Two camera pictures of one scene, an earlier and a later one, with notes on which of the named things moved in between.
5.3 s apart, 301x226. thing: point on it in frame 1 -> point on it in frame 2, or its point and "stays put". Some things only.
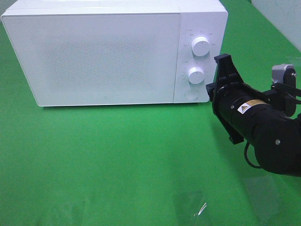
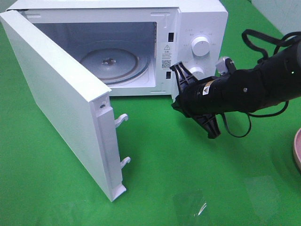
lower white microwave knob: [195, 75] stays put
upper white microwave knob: [201, 45] stays put
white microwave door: [97, 59] -> [77, 105]
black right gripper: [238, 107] -> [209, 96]
